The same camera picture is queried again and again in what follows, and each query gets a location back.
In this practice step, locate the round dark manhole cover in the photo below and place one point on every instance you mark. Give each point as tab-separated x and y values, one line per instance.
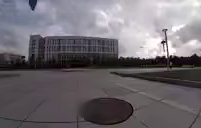
106	111

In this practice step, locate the large grey glass-fronted building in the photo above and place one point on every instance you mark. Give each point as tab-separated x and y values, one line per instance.
74	50

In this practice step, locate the row of trees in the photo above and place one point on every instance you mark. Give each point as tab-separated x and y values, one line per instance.
148	61

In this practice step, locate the lamp pole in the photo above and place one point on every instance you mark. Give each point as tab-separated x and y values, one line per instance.
167	50

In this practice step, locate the pale kerb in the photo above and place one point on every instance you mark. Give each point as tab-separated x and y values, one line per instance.
184	81

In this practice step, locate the low building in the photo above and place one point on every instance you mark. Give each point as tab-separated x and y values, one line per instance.
8	59

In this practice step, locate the grey slab pavement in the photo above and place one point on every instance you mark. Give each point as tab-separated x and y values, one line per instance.
54	96

